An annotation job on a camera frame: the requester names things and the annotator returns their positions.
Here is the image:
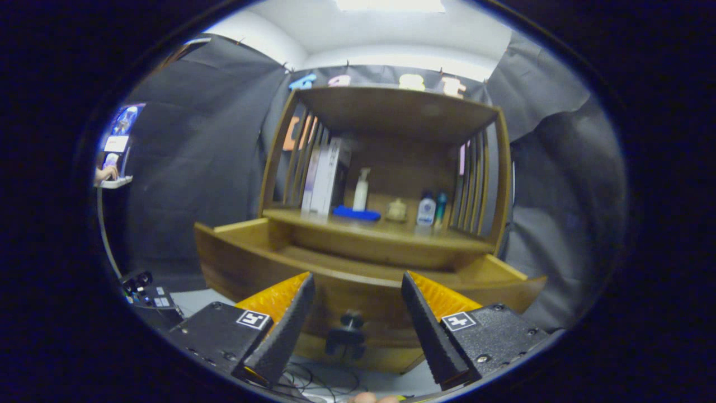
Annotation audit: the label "white book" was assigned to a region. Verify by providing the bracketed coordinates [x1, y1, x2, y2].
[310, 138, 352, 218]

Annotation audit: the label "black round drawer knob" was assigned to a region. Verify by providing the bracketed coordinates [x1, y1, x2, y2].
[324, 310, 368, 359]

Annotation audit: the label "blue cloth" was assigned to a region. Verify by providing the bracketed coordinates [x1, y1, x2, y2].
[333, 205, 382, 221]

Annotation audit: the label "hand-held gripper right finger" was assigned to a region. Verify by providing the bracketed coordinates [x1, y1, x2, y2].
[401, 271, 552, 391]

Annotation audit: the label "black stereo camera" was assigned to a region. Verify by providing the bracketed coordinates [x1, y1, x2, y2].
[120, 271, 154, 296]

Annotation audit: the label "pale purple book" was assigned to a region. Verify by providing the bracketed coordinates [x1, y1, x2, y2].
[301, 147, 321, 213]

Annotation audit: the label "wooden countertop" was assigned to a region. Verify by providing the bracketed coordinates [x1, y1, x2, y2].
[262, 208, 496, 269]

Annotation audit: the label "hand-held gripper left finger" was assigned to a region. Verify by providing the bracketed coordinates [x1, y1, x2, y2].
[166, 271, 315, 388]

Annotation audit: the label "white computer stand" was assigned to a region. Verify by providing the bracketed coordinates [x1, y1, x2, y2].
[96, 176, 134, 278]

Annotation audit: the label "wooden cabinet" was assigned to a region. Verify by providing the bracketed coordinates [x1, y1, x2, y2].
[258, 86, 512, 374]

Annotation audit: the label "wooden cabinet door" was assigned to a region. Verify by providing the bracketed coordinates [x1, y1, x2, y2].
[294, 330, 336, 362]
[358, 336, 428, 374]

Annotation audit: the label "computer monitor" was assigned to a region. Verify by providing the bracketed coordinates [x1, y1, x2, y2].
[101, 102, 147, 168]

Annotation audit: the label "white spray bottle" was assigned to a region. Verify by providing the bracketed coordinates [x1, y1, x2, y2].
[353, 167, 371, 212]

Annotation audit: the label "black electronic box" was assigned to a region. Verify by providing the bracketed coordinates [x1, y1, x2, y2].
[128, 287, 184, 328]

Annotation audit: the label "black floor cables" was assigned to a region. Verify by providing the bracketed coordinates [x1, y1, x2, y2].
[280, 361, 361, 401]

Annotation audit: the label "white lotion bottle blue cap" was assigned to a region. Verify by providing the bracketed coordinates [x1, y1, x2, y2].
[417, 191, 437, 227]

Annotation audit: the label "black backdrop cloth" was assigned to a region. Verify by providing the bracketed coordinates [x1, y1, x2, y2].
[120, 31, 627, 331]

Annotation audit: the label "wooden drawer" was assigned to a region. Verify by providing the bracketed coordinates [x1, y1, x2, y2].
[193, 217, 548, 350]

